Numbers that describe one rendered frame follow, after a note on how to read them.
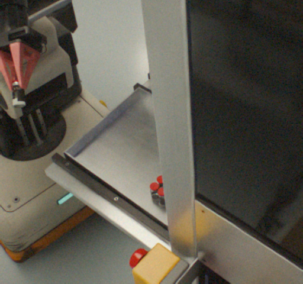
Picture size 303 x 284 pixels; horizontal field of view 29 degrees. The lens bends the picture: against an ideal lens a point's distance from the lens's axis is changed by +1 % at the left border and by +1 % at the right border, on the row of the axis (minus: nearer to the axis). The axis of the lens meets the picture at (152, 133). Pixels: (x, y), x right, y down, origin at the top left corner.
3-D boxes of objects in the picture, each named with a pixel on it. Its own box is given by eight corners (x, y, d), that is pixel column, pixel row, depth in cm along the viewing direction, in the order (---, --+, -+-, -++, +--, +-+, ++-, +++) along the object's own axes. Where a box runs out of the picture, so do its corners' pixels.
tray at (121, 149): (251, 161, 130) (252, 152, 127) (178, 241, 118) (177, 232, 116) (140, 96, 146) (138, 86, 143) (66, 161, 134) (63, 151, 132)
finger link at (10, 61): (25, 80, 100) (21, 29, 102) (-10, 89, 102) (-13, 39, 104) (47, 90, 106) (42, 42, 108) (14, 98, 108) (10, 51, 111)
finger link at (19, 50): (22, 81, 100) (18, 31, 102) (-12, 90, 103) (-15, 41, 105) (44, 90, 106) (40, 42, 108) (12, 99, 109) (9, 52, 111)
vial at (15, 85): (28, 105, 104) (26, 83, 105) (18, 103, 102) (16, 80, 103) (20, 109, 105) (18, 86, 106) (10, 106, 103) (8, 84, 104)
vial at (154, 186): (163, 197, 125) (161, 184, 122) (156, 203, 124) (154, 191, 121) (155, 191, 126) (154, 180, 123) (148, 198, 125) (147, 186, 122)
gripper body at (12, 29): (28, 35, 101) (24, -4, 103) (-20, 49, 105) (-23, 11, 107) (48, 46, 107) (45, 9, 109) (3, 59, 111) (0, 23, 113)
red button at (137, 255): (157, 264, 105) (155, 254, 102) (143, 280, 103) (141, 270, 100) (142, 252, 107) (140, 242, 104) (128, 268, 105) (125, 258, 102)
